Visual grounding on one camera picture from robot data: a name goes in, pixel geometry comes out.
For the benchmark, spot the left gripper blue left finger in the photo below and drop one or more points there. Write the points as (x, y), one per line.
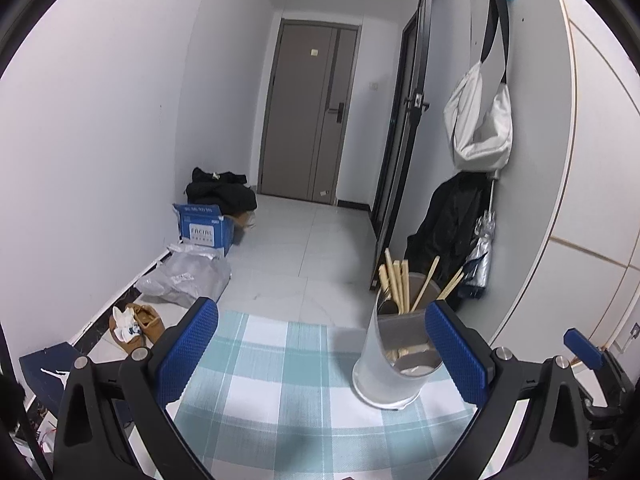
(90, 442)

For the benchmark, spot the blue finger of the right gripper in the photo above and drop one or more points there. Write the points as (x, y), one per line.
(583, 349)

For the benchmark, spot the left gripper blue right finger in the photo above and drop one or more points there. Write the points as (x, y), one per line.
(551, 442)

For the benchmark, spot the wooden chopstick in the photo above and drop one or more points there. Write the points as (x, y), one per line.
(392, 278)
(452, 284)
(386, 305)
(399, 280)
(425, 284)
(405, 287)

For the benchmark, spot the translucent plastic utensil holder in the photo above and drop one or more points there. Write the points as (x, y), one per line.
(397, 356)

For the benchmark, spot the white shoulder bag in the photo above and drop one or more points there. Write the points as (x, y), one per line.
(481, 138)

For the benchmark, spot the tan shoe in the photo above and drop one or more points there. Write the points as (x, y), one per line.
(149, 320)
(125, 330)

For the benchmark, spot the white cabinet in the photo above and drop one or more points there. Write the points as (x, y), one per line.
(567, 247)

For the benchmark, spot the navy jordan shoe box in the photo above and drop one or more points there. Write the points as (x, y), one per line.
(46, 373)

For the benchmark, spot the teal plaid table cloth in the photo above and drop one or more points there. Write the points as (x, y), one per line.
(274, 400)

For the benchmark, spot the grey plastic mailer bag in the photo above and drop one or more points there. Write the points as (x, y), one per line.
(190, 272)

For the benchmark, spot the silver folded umbrella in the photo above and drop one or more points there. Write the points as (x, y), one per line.
(477, 265)

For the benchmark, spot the blue cardboard box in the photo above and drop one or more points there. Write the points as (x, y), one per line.
(205, 225)

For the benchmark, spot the black jacket hanging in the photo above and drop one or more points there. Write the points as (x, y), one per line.
(447, 231)

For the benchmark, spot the brown cardboard box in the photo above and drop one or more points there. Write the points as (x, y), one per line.
(245, 220)

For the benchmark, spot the black clothes pile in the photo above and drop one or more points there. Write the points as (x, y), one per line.
(228, 191)

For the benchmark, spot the black framed glass door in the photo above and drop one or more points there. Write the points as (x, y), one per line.
(409, 104)

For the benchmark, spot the grey entrance door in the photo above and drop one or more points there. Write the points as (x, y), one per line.
(309, 93)

